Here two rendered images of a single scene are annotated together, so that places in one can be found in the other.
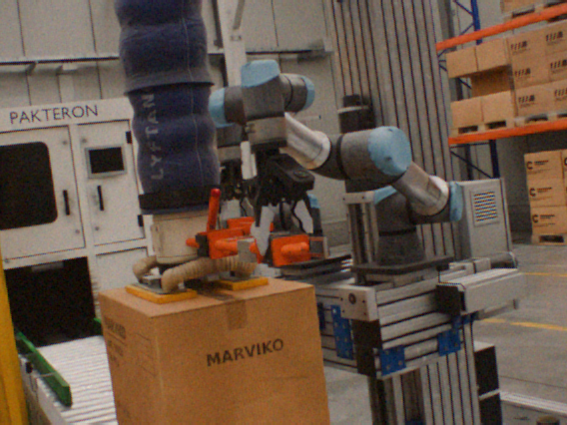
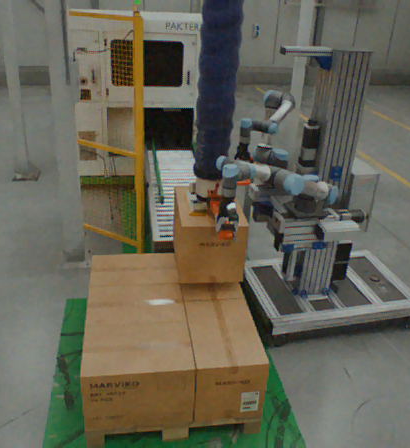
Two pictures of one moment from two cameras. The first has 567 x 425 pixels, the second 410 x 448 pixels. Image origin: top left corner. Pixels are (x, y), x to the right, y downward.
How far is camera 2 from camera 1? 139 cm
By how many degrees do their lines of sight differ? 28
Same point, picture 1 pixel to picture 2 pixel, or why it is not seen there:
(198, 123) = (221, 146)
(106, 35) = not seen: outside the picture
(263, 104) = (227, 184)
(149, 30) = (207, 105)
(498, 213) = (370, 189)
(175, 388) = (185, 251)
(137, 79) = (199, 122)
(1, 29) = not seen: outside the picture
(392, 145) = (293, 185)
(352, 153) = (277, 181)
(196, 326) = (198, 232)
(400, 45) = (343, 102)
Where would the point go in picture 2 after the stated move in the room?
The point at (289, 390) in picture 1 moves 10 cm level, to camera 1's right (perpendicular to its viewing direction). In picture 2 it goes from (229, 260) to (245, 263)
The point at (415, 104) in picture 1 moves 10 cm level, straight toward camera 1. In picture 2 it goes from (342, 132) to (338, 135)
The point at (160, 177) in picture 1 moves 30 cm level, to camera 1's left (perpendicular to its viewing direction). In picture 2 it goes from (201, 164) to (154, 157)
